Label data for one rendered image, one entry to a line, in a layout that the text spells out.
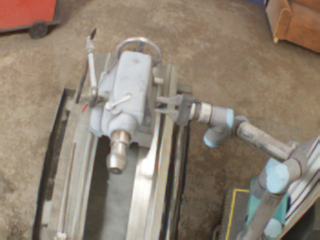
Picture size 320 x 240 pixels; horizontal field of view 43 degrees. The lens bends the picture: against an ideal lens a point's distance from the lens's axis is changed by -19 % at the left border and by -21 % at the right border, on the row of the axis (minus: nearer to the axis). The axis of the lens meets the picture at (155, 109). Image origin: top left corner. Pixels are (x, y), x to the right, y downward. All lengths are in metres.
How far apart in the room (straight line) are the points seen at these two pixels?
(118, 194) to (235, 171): 1.38
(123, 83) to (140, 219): 0.62
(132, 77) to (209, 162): 1.43
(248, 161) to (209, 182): 0.39
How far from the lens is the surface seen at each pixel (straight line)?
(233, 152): 3.62
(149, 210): 2.17
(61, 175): 2.23
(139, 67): 2.26
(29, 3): 3.97
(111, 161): 1.95
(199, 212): 3.23
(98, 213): 2.26
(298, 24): 4.72
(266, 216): 2.07
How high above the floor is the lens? 2.70
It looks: 47 degrees down
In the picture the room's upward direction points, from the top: 16 degrees clockwise
